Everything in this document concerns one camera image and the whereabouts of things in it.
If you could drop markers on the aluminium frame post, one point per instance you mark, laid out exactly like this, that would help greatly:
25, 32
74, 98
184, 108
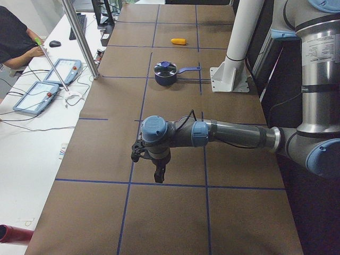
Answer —
80, 37

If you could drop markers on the red cylinder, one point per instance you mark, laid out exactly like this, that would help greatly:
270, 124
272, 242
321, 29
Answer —
15, 235

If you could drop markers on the far teach pendant tablet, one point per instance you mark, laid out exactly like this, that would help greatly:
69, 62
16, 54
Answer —
68, 69

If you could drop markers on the yellow corn cob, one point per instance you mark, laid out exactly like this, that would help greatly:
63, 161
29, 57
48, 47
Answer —
179, 41

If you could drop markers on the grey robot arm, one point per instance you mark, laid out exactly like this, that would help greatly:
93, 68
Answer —
314, 144

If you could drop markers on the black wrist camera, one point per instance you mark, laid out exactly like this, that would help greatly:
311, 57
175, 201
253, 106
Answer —
139, 151

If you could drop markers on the near teach pendant tablet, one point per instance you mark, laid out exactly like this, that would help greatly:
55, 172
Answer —
37, 98

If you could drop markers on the seated person black shirt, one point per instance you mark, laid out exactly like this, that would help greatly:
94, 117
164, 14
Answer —
18, 45

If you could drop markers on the dark blue saucepan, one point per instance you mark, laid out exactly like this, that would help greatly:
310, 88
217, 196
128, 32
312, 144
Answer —
167, 81

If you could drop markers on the black monitor stand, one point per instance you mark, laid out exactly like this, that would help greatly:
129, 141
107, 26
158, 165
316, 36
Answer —
103, 14

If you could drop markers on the teach pendant tablet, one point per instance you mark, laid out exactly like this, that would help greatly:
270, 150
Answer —
37, 98
68, 69

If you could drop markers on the metal reacher stick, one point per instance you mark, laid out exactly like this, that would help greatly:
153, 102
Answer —
37, 40

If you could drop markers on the black computer mouse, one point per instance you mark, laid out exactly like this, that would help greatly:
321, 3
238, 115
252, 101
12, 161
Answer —
54, 43

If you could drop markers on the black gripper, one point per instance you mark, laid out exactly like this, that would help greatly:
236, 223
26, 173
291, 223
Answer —
159, 162

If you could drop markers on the white pedestal column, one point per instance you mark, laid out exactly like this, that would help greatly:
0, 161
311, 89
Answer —
231, 75

